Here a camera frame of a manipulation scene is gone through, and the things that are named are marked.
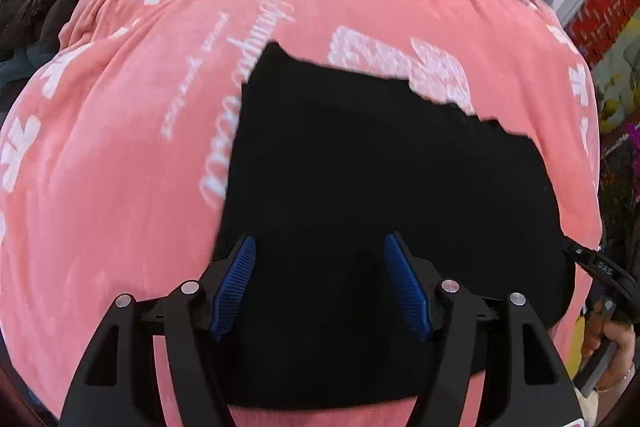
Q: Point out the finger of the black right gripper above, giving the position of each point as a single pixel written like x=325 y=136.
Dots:
x=618 y=285

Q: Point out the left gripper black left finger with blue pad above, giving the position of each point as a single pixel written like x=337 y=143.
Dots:
x=224 y=283

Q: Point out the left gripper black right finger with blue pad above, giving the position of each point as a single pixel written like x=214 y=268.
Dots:
x=415 y=283

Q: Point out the black garment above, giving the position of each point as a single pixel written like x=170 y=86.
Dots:
x=325 y=164

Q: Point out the person's right hand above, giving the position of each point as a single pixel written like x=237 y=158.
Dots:
x=608 y=349

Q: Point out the pink printed bed blanket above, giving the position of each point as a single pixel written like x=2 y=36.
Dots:
x=115 y=158

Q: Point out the red yellow wall painting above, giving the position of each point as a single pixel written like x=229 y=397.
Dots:
x=607 y=34

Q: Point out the purple orchid flowers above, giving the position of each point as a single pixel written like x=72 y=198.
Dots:
x=620 y=167

